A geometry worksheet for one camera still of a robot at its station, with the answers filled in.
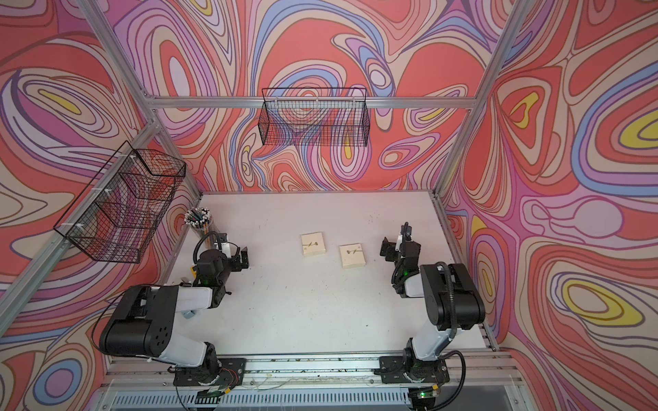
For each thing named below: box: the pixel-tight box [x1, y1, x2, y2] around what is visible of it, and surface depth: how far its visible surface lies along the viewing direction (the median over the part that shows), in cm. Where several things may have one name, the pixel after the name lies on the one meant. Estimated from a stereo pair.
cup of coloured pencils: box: [184, 206, 220, 250], surface depth 92 cm
